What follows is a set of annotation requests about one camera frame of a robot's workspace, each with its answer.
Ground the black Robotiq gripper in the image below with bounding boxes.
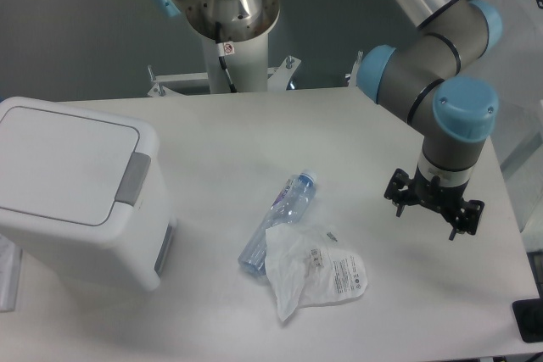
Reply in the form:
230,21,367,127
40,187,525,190
384,169,484,241

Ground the white push-lid trash can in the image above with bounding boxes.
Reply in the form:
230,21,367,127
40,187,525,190
1,97,174,292

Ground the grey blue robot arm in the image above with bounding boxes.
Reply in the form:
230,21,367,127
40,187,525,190
154,0,502,235

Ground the clear plastic water bottle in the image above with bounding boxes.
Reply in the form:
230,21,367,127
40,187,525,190
238,170,316,278

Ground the black device at table edge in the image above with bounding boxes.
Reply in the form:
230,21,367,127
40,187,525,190
512,298,542,343

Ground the crumpled white plastic bag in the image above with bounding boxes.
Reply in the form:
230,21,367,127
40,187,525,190
265,223,368,322

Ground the white box with lettering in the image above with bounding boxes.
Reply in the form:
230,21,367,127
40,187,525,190
477,0,542,108

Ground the clear plastic sheet left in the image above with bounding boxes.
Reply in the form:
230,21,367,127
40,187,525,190
1,237,22,312

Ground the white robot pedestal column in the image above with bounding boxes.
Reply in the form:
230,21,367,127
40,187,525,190
201,34,268,94

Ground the black cable on pedestal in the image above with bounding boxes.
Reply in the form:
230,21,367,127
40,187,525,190
214,22,238,94

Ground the white metal base frame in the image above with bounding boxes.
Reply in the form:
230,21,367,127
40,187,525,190
146,50,366,97

